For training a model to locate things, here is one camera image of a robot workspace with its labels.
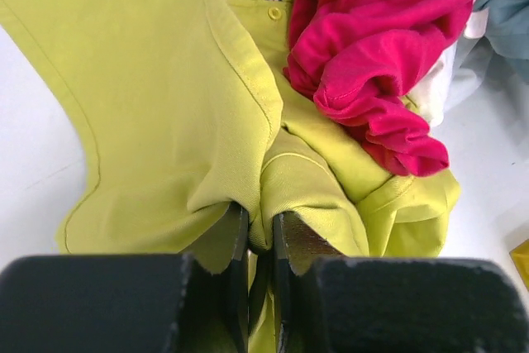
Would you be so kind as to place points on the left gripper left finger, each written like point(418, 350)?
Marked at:
point(192, 301)

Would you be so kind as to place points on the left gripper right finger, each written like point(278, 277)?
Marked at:
point(328, 302)

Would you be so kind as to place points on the yellow-green cloth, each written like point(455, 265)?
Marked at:
point(183, 107)

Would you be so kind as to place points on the white cloth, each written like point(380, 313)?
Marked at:
point(430, 93)

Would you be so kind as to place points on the pink red cloth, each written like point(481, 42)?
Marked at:
point(357, 59)

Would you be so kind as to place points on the light blue cloth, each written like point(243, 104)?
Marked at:
point(507, 26)

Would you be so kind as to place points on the yellow cube block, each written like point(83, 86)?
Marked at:
point(520, 258)

